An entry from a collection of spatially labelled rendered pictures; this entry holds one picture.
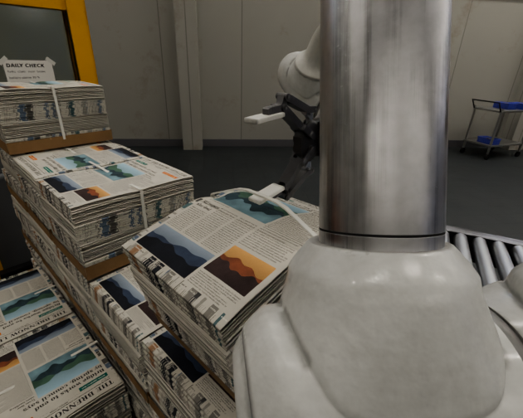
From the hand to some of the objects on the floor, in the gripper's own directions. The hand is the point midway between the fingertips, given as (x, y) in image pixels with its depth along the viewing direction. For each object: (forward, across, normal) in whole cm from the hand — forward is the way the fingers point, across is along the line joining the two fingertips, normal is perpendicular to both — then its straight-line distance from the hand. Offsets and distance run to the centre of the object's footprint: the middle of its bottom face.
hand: (256, 159), depth 56 cm
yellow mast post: (-21, +125, +166) cm, 208 cm away
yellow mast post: (+45, +119, +165) cm, 208 cm away
